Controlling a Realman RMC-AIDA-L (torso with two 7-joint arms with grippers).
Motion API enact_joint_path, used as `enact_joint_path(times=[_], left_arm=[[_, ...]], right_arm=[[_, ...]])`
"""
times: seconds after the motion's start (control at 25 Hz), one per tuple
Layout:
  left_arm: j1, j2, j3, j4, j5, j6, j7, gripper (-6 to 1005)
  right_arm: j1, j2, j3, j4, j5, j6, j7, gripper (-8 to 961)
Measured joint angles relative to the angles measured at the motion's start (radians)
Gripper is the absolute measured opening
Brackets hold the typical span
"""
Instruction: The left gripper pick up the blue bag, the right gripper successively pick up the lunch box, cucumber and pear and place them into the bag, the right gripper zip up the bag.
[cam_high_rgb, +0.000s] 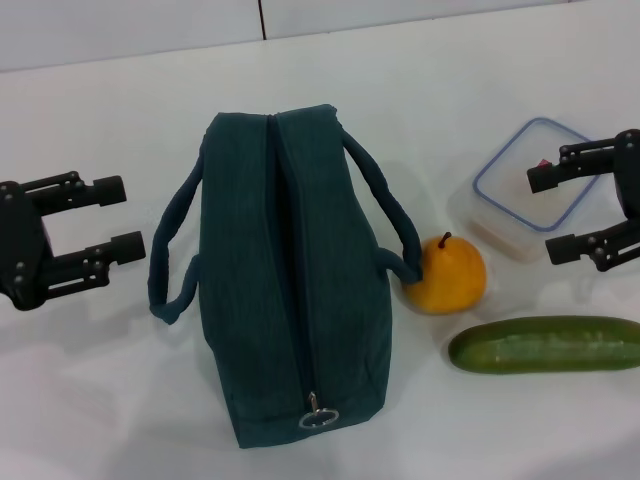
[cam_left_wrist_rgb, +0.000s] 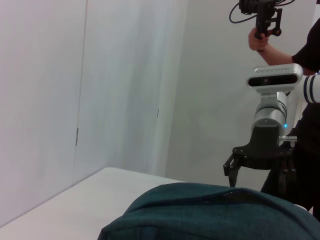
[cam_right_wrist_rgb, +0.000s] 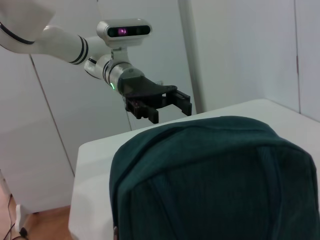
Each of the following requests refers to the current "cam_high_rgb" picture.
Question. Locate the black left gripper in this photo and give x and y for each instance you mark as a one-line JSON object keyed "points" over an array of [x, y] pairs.
{"points": [[20, 240]]}

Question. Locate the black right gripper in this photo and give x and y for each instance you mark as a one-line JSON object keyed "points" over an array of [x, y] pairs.
{"points": [[630, 175]]}

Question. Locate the clear blue-rimmed food container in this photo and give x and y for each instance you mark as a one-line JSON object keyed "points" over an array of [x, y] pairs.
{"points": [[505, 200]]}

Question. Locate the green cucumber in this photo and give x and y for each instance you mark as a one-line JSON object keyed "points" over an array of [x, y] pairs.
{"points": [[540, 345]]}

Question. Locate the dark teal fabric bag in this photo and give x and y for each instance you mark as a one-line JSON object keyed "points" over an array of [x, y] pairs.
{"points": [[280, 260]]}

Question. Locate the orange pear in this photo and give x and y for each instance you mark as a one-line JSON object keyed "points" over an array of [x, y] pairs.
{"points": [[447, 280]]}

